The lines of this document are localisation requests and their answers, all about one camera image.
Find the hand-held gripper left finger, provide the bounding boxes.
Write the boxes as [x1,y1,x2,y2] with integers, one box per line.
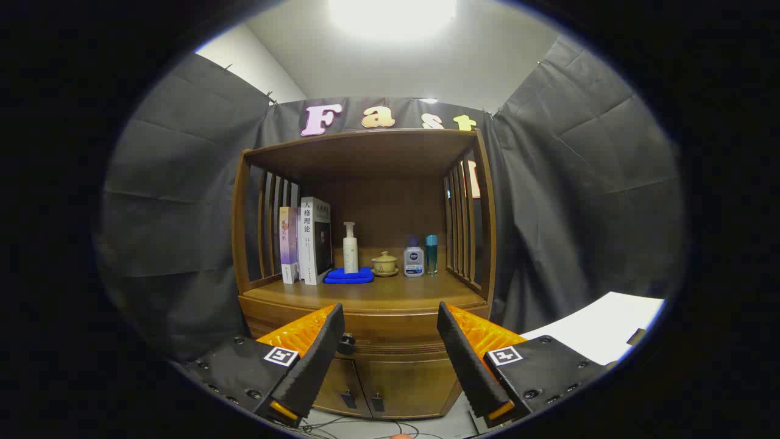
[183,303,346,427]

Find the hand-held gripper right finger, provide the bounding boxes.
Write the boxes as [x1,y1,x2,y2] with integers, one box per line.
[436,302,616,427]

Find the wooden drawer with black knob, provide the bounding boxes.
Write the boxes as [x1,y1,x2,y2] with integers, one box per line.
[241,299,491,360]

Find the wooden cabinet door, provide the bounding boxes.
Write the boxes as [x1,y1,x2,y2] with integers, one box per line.
[314,357,372,418]
[356,357,464,420]

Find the wooden countertop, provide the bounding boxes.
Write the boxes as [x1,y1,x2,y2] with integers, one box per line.
[241,268,488,312]

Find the brown wooden cabinet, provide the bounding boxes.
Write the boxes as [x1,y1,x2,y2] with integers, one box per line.
[232,128,497,421]

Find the blue folded cloth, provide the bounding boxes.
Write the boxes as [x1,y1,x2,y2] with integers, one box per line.
[324,266,375,285]

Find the white bottle with blue pump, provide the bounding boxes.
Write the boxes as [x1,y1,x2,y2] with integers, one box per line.
[403,235,425,278]

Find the yellow lidded teacup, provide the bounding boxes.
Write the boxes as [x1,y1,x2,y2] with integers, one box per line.
[371,251,400,278]

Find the thick white book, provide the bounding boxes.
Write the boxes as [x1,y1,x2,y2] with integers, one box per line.
[299,196,333,286]

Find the purple book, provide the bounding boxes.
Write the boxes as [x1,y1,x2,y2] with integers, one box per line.
[279,206,300,285]

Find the white board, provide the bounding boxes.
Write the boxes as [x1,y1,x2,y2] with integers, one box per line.
[521,291,666,366]

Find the black backdrop cloth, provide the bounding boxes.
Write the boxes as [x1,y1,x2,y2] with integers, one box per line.
[97,37,686,366]

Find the ceiling light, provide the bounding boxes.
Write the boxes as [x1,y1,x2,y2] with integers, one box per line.
[329,0,458,40]

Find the black floor cables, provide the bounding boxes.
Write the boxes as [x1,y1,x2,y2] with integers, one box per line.
[299,415,445,439]

